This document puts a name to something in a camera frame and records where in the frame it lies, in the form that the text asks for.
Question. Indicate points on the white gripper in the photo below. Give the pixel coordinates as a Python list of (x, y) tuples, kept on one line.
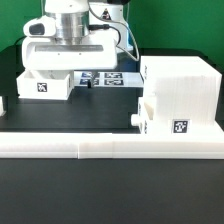
[(42, 50)]

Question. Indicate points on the white fiducial marker sheet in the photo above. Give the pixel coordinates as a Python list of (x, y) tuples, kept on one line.
[(110, 79)]

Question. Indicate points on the white L-shaped fence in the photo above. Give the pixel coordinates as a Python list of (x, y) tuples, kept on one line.
[(209, 145)]

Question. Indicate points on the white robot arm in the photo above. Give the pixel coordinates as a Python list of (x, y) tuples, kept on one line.
[(77, 35)]

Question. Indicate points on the white drawer box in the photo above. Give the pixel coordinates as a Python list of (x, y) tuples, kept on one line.
[(143, 119), (33, 84)]

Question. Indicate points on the white drawer cabinet frame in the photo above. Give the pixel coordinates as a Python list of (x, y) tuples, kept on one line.
[(183, 91)]

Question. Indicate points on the white front drawer box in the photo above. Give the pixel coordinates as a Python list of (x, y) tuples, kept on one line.
[(143, 119)]

